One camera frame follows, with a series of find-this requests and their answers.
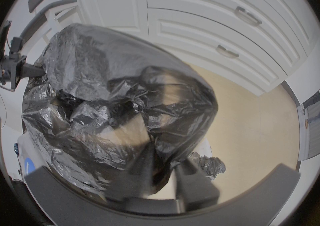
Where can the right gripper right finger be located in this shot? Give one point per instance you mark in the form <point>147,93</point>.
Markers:
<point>195,190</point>

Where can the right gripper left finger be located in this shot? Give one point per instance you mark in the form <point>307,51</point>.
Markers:
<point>137,180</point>

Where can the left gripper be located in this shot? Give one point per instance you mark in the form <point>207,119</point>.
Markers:
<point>18,72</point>

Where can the black plastic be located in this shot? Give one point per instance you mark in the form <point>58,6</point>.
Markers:
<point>212,167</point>

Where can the black plastic bag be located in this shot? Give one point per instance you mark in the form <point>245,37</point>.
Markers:
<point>100,70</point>

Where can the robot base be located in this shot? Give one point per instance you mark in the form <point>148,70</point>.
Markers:
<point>23,145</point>

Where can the white printed wrapper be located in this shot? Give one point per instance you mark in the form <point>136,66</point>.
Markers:
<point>207,151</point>

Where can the white wardrobe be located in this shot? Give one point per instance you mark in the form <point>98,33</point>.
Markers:
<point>200,20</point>

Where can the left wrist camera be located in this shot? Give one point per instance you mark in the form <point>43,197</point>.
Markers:
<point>17,45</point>

